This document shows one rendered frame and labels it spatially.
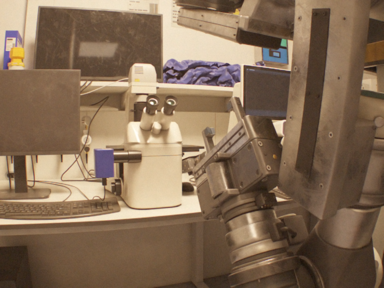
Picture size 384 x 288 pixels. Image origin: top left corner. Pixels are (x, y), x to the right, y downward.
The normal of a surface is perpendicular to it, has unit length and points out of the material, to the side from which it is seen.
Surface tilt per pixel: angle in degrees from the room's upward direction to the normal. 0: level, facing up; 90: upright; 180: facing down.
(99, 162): 90
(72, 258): 90
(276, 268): 58
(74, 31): 86
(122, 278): 90
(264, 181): 146
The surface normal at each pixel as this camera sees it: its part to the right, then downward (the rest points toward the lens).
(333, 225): -0.82, 0.17
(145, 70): 0.36, -0.25
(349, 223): -0.51, 0.27
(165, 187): 0.37, 0.07
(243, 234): -0.53, -0.32
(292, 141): -0.93, 0.10
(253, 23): 0.36, 0.43
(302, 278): 0.31, -0.52
